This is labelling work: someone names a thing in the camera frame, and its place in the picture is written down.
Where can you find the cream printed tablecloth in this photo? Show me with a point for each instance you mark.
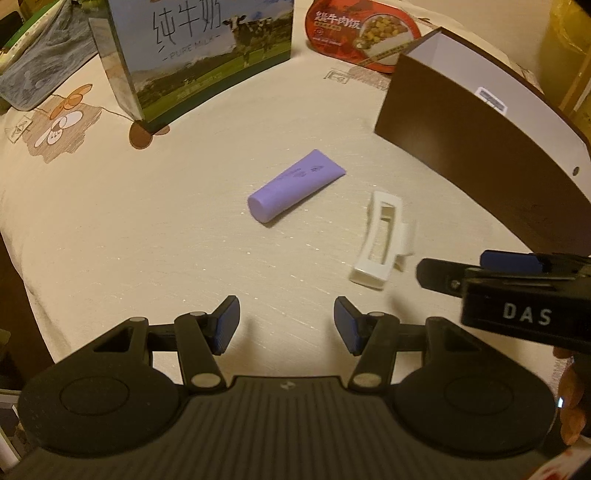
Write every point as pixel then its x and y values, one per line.
pixel 161 207

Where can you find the yellow plastic bag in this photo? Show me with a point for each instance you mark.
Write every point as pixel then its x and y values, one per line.
pixel 568 37

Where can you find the purple tube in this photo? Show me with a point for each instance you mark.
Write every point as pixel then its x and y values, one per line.
pixel 291 184

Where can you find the red instant meal bowl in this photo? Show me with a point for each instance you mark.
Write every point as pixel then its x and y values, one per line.
pixel 341 41

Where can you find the white red printed packet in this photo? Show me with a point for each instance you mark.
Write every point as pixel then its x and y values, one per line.
pixel 570 466

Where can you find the green white box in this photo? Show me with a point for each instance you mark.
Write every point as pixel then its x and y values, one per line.
pixel 27 23

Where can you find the person's right hand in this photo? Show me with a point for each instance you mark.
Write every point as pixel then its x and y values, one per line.
pixel 575 406

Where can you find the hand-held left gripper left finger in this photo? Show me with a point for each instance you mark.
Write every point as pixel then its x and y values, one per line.
pixel 228 323

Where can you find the white hair claw clip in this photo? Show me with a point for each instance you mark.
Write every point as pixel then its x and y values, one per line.
pixel 369 274

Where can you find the brown cardboard box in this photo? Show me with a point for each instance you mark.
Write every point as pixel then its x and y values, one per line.
pixel 461 161

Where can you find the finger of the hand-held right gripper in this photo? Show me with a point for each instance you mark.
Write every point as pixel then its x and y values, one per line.
pixel 508 261
pixel 438 274

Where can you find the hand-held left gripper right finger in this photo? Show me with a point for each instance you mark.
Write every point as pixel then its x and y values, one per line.
pixel 346 327

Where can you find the grey blue cloth bundle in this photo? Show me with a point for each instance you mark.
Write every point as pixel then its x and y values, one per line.
pixel 41 69

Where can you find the milk carton box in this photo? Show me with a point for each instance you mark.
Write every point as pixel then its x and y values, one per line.
pixel 207 69

